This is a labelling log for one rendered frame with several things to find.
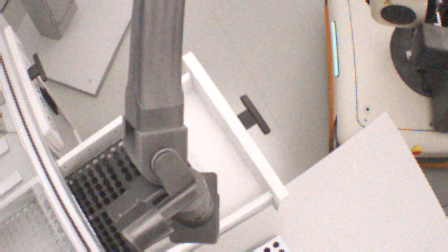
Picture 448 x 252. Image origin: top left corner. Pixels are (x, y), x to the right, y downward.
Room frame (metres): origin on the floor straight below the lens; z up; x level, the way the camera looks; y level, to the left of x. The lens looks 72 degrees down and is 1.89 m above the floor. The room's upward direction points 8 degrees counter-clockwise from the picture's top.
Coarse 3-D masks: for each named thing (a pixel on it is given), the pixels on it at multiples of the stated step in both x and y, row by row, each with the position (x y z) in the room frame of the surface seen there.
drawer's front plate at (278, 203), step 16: (192, 64) 0.43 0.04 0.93; (208, 80) 0.39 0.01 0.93; (208, 96) 0.37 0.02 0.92; (224, 112) 0.34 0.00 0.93; (224, 128) 0.33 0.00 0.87; (240, 128) 0.31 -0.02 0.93; (240, 144) 0.29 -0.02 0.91; (256, 160) 0.25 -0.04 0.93; (256, 176) 0.25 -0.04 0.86; (272, 176) 0.23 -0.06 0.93; (272, 192) 0.20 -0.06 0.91
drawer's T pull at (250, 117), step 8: (240, 96) 0.37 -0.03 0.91; (248, 104) 0.35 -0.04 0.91; (248, 112) 0.34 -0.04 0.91; (256, 112) 0.34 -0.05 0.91; (240, 120) 0.33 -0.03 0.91; (248, 120) 0.33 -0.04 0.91; (256, 120) 0.32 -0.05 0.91; (264, 120) 0.32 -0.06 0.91; (248, 128) 0.31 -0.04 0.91; (264, 128) 0.31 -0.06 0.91
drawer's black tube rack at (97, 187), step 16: (112, 160) 0.29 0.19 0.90; (128, 160) 0.30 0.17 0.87; (80, 176) 0.27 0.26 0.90; (96, 176) 0.27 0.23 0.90; (112, 176) 0.27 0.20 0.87; (128, 176) 0.27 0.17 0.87; (80, 192) 0.25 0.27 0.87; (96, 192) 0.24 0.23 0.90; (112, 192) 0.24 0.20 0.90; (96, 208) 0.21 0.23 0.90; (96, 224) 0.18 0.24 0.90; (112, 224) 0.18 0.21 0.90; (112, 240) 0.16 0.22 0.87; (160, 240) 0.15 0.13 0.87
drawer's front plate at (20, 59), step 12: (12, 36) 0.58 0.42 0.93; (12, 48) 0.55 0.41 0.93; (24, 60) 0.54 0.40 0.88; (24, 72) 0.48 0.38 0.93; (24, 84) 0.46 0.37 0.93; (36, 84) 0.50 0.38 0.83; (36, 96) 0.43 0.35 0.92; (36, 108) 0.40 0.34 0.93; (48, 120) 0.39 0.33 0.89; (48, 132) 0.35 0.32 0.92; (60, 144) 0.35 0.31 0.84
